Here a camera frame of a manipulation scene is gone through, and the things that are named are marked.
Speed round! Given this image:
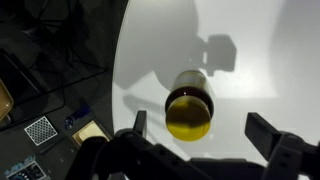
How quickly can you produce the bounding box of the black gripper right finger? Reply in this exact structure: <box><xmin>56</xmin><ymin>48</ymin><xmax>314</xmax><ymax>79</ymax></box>
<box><xmin>244</xmin><ymin>112</ymin><xmax>320</xmax><ymax>180</ymax></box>

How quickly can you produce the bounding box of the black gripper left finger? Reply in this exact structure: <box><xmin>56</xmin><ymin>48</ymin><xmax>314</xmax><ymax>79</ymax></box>
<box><xmin>65</xmin><ymin>110</ymin><xmax>209</xmax><ymax>180</ymax></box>

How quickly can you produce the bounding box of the brown bottle with yellow cap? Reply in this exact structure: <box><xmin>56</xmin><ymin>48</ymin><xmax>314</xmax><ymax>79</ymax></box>
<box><xmin>164</xmin><ymin>68</ymin><xmax>215</xmax><ymax>143</ymax></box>

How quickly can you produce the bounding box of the small wooden box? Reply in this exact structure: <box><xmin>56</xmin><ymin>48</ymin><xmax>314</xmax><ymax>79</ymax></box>
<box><xmin>71</xmin><ymin>119</ymin><xmax>113</xmax><ymax>148</ymax></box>

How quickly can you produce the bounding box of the small blue tool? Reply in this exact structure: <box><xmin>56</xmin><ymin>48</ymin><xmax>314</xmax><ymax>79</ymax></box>
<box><xmin>64</xmin><ymin>105</ymin><xmax>92</xmax><ymax>130</ymax></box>

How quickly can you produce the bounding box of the black white checkerboard card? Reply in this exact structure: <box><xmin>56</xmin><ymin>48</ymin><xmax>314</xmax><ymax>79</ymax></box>
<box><xmin>23</xmin><ymin>115</ymin><xmax>59</xmax><ymax>147</ymax></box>

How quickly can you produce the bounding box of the printed blue grey box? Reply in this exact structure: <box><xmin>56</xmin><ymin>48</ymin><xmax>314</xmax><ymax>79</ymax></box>
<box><xmin>3</xmin><ymin>154</ymin><xmax>52</xmax><ymax>180</ymax></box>

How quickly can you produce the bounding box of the wooden tray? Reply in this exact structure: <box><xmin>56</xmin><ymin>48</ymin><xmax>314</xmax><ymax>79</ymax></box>
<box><xmin>0</xmin><ymin>78</ymin><xmax>15</xmax><ymax>122</ymax></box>

